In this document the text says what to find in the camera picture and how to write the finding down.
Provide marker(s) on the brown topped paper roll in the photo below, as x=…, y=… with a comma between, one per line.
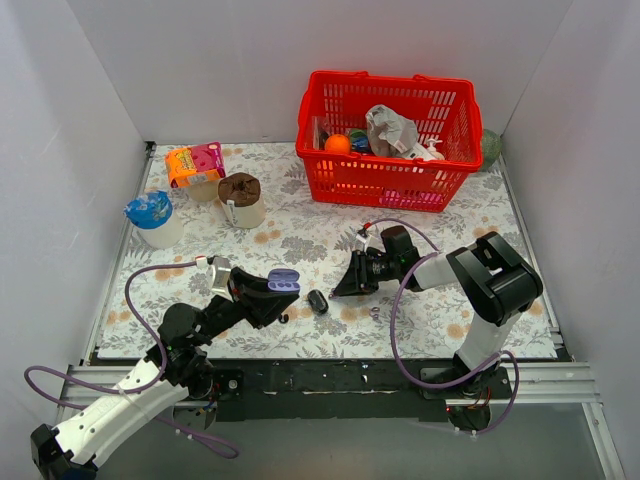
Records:
x=241, y=197

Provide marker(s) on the white pump bottle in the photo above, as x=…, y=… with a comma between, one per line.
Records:
x=427, y=152

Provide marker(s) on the orange fruit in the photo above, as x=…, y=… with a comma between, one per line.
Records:
x=338, y=144

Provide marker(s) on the blue lidded white cup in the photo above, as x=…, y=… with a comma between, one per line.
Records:
x=154, y=218

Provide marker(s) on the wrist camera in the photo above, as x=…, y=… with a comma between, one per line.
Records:
x=218, y=269
x=362, y=243

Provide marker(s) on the orange pink snack package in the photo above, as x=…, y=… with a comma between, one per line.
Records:
x=189, y=166

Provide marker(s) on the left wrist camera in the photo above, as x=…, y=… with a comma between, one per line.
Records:
x=218, y=269

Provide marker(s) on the black earbud charging case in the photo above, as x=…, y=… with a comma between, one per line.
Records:
x=317, y=302

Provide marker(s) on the clear plastic packet in basket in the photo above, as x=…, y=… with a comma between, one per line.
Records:
x=321, y=131

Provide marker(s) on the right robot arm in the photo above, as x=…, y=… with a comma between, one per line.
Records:
x=499, y=284

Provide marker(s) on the lavender earbud charging case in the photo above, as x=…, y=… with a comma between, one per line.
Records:
x=283, y=280

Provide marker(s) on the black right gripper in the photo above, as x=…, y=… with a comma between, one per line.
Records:
x=364, y=270

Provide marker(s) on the red plastic shopping basket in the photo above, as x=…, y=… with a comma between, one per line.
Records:
x=442, y=108

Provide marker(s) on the green ball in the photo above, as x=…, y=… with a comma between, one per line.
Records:
x=491, y=147

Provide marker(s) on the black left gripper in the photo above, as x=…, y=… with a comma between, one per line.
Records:
x=242, y=297

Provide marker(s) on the crumpled grey paper bag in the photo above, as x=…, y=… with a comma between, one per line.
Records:
x=389, y=133

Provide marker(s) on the blue green item in basket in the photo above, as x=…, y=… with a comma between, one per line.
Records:
x=359, y=141

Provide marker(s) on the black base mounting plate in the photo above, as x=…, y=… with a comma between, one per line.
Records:
x=338, y=389

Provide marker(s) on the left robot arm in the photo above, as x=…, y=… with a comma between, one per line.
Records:
x=174, y=369

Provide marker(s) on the beige cup under package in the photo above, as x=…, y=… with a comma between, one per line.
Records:
x=203, y=192

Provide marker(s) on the floral patterned table mat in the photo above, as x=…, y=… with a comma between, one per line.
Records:
x=315, y=239

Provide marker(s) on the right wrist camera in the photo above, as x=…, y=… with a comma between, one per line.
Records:
x=362, y=243

